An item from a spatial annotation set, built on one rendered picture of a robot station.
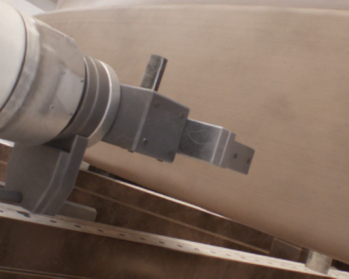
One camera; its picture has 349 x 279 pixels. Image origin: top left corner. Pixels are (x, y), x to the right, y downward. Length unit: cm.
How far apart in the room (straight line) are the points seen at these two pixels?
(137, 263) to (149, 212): 157
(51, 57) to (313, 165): 33
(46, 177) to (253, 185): 29
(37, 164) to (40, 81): 8
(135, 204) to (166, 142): 239
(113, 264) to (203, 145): 81
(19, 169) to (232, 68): 34
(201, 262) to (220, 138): 95
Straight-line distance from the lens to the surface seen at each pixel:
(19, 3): 647
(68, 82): 36
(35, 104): 34
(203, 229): 275
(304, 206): 57
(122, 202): 280
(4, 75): 32
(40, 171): 39
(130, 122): 38
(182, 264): 129
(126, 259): 119
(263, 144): 61
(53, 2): 476
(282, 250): 367
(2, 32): 32
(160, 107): 39
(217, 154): 39
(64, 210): 210
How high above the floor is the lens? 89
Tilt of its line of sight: 4 degrees up
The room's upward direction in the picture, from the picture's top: 18 degrees clockwise
